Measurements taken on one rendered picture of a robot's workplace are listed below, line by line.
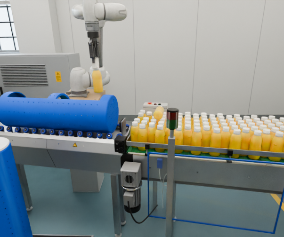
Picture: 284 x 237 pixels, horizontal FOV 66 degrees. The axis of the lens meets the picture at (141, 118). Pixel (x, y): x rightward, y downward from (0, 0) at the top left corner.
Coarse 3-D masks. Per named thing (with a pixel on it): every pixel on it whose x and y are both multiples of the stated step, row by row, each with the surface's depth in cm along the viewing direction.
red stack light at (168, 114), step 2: (166, 112) 113; (168, 112) 112; (170, 112) 111; (176, 112) 111; (178, 112) 112; (166, 114) 114; (168, 114) 112; (170, 114) 111; (172, 114) 111; (174, 114) 111; (176, 114) 111; (178, 114) 112; (166, 116) 114; (168, 116) 112; (170, 116) 111; (172, 116) 111; (174, 116) 111; (176, 116) 112; (178, 116) 113; (168, 118) 112; (170, 118) 112; (172, 118) 111; (174, 118) 111; (176, 118) 112; (178, 118) 113
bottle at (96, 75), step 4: (92, 72) 151; (96, 72) 149; (100, 72) 152; (92, 76) 151; (96, 76) 150; (100, 76) 151; (96, 80) 151; (100, 80) 152; (96, 84) 151; (100, 84) 152; (96, 88) 153; (100, 88) 153; (96, 92) 154; (100, 92) 154
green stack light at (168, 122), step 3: (168, 120) 113; (171, 120) 112; (174, 120) 112; (177, 120) 113; (168, 123) 113; (171, 123) 112; (174, 123) 112; (177, 123) 113; (168, 126) 114; (171, 126) 113; (174, 126) 113; (177, 126) 114
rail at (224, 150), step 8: (128, 144) 142; (136, 144) 141; (144, 144) 140; (152, 144) 139; (160, 144) 138; (224, 152) 131; (240, 152) 129; (248, 152) 128; (256, 152) 127; (264, 152) 127; (272, 152) 126; (280, 152) 125
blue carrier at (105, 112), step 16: (0, 96) 166; (16, 96) 181; (64, 96) 172; (112, 96) 156; (0, 112) 162; (16, 112) 160; (32, 112) 157; (48, 112) 155; (64, 112) 152; (80, 112) 150; (96, 112) 148; (112, 112) 158; (48, 128) 165; (64, 128) 160; (80, 128) 156; (96, 128) 153; (112, 128) 160
